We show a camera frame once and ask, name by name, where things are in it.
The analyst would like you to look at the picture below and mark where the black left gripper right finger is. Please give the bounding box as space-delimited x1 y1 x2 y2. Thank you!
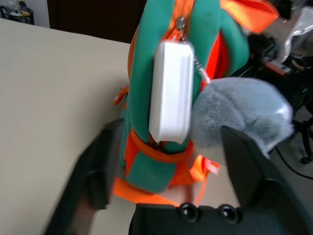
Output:
220 125 313 212

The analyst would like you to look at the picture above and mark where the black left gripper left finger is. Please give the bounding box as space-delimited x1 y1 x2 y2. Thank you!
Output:
45 119 124 235

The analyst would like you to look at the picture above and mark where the grey plush shark keychain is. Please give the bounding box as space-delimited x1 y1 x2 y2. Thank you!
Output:
190 55 295 160

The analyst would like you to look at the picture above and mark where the orange and teal backpack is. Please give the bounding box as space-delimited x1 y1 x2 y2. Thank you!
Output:
112 0 279 205

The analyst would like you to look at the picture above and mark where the white Unitree box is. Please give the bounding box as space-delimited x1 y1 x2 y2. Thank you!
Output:
149 41 196 142

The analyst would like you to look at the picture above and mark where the black office chair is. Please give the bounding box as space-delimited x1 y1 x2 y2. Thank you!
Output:
291 102 313 177

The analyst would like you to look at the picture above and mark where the dark brown cabinet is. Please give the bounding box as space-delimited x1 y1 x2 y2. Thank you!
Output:
47 0 147 45

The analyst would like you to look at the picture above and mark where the black basket with items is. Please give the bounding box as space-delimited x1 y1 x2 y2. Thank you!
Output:
0 0 35 25

